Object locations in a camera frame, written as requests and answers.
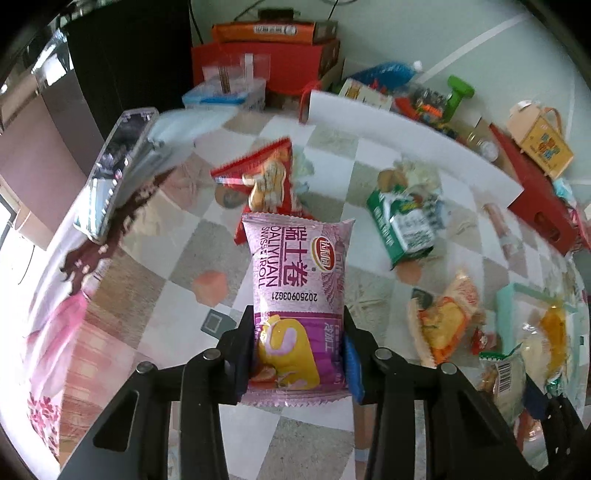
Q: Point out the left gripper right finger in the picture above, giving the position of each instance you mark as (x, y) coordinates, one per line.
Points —
(374, 374)

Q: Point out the green white snack packet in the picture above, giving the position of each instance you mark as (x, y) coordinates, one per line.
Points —
(408, 220)

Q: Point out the red peanut snack packet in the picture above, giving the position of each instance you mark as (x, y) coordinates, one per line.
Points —
(266, 178)

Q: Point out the colourful toy pile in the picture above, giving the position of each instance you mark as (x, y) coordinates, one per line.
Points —
(426, 106)

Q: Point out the green dumbbell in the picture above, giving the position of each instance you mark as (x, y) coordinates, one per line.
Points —
(459, 91)

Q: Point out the clear-wrapped round bun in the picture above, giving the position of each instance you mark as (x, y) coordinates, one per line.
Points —
(536, 353)

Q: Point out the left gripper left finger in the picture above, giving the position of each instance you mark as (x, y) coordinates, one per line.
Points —
(220, 375)

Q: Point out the white yellow card box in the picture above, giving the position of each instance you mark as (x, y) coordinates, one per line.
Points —
(359, 92)

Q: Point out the red gift box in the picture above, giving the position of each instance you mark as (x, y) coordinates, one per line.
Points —
(538, 205)

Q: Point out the white tray with green rim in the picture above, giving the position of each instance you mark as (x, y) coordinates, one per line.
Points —
(520, 308)

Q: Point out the tan orange bread packet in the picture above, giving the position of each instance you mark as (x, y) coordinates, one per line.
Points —
(438, 330)

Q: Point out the blue water bottle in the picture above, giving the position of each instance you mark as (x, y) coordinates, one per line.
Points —
(388, 76)

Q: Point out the red carton box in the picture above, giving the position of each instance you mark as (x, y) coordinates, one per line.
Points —
(287, 68)

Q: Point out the yellow handled gift box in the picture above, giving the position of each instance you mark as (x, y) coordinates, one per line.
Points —
(538, 131)

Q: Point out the pink swiss roll packet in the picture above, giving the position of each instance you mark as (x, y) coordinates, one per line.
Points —
(298, 288)

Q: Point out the green striped cracker packet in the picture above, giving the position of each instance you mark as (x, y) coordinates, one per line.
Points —
(504, 377)

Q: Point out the orange flat box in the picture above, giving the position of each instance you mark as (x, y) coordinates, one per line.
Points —
(297, 32)

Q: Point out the black cabinet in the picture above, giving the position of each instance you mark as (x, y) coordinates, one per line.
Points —
(129, 55)

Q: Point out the small red candy packet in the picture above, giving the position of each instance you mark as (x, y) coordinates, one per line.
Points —
(484, 339)

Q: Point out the clear plastic storage box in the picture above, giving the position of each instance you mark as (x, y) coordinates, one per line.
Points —
(236, 81)

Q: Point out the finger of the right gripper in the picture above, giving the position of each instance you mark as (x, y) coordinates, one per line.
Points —
(567, 441)

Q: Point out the yellow cake packet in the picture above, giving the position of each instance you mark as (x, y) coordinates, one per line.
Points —
(553, 325)

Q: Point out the light blue tissue pack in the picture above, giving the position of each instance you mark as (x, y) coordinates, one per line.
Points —
(563, 190)

